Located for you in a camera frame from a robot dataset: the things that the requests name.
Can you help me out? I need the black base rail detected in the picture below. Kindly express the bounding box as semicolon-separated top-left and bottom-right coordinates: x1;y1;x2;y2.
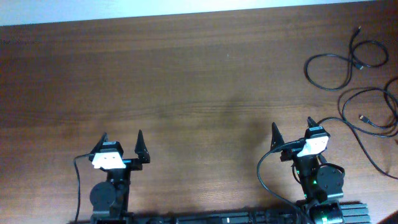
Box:
90;203;371;224

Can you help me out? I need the right camera cable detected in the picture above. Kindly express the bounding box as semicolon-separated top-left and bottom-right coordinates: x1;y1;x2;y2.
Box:
256;141;312;224

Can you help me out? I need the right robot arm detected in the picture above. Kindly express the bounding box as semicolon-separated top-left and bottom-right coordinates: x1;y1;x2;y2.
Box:
270;117;345;223

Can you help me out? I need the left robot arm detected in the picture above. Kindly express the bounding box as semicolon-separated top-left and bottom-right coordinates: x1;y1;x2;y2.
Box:
89;131;150;223

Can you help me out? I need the thin black usb cable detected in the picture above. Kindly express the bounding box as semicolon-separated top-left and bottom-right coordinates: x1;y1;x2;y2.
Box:
338;77;398;138

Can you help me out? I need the camera cable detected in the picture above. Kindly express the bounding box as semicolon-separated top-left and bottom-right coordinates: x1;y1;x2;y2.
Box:
73;153;93;224
256;141;312;224

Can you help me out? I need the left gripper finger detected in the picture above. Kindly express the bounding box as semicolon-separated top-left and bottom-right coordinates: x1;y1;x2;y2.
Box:
134;129;150;164
90;133;108;154

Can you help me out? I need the left camera cable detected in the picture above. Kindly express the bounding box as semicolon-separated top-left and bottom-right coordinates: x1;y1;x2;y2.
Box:
73;153;93;224

